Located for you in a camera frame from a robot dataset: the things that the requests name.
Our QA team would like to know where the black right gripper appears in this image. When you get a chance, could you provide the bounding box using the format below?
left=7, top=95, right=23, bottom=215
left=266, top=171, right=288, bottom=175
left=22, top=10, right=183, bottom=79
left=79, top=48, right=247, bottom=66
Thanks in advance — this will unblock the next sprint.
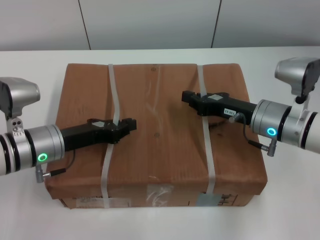
left=181, top=90, right=258, bottom=126

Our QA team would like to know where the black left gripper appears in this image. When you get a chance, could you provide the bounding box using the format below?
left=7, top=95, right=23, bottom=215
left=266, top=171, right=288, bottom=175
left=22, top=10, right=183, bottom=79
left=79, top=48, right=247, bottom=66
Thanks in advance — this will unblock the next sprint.
left=61, top=117, right=138, bottom=153

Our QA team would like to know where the white plastic packing strap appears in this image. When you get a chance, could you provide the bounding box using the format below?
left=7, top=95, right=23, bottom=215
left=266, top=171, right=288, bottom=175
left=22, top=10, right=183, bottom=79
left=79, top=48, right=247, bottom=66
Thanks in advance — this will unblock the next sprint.
left=197, top=64, right=217, bottom=195
left=99, top=63, right=122, bottom=209

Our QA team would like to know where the brown cardboard box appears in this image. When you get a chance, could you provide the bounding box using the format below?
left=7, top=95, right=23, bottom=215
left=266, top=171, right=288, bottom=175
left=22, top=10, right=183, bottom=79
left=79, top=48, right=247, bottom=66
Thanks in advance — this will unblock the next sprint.
left=44, top=62, right=269, bottom=209

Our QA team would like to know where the right gripper cable with plugs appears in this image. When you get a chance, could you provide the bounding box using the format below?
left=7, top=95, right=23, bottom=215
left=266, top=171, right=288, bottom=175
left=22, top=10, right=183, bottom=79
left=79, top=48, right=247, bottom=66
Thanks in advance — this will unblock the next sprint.
left=229, top=112, right=277, bottom=157

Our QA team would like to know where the gripper cable with plugs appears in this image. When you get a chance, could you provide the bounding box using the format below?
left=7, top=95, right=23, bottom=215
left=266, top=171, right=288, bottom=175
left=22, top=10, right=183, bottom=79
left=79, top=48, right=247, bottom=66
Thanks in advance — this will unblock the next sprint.
left=229, top=112, right=277, bottom=157
left=36, top=149, right=76, bottom=183

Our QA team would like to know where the left gripper cable with plugs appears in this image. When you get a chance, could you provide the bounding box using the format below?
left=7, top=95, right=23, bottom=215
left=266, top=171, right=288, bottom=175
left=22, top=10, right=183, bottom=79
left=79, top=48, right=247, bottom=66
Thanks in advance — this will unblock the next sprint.
left=36, top=149, right=76, bottom=183

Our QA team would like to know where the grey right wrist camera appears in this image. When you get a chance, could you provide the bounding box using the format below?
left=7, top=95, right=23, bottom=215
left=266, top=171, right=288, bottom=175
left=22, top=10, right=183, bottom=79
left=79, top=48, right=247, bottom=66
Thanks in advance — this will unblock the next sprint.
left=274, top=57, right=320, bottom=113

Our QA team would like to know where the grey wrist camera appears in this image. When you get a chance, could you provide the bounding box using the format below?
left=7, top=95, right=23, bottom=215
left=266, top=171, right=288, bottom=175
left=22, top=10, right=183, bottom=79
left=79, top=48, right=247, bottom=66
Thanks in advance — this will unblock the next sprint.
left=0, top=77, right=41, bottom=136
left=274, top=57, right=320, bottom=113

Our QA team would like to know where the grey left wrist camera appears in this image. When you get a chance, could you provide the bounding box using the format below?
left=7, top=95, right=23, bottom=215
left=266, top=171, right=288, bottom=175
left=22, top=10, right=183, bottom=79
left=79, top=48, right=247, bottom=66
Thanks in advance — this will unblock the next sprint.
left=0, top=77, right=41, bottom=136

